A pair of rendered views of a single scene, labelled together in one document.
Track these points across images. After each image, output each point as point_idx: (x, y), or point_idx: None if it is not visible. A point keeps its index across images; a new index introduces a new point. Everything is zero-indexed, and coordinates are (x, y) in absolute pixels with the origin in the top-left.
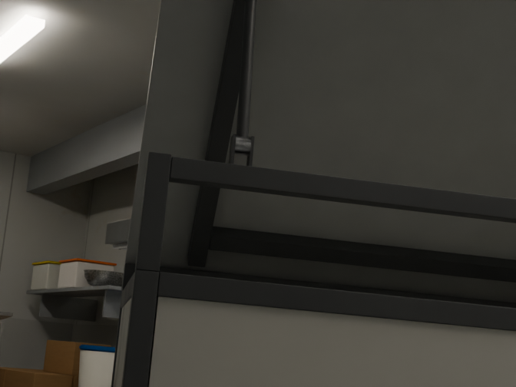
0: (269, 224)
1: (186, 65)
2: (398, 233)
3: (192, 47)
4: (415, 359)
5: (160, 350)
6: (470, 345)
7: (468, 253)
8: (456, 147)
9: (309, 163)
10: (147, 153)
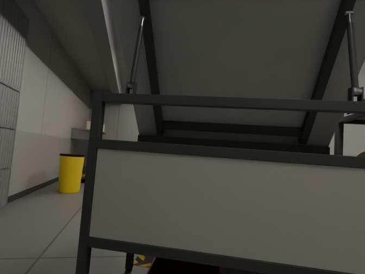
0: (183, 118)
1: None
2: (234, 118)
3: None
4: (203, 173)
5: (98, 169)
6: (230, 167)
7: (266, 125)
8: (251, 80)
9: (192, 93)
10: None
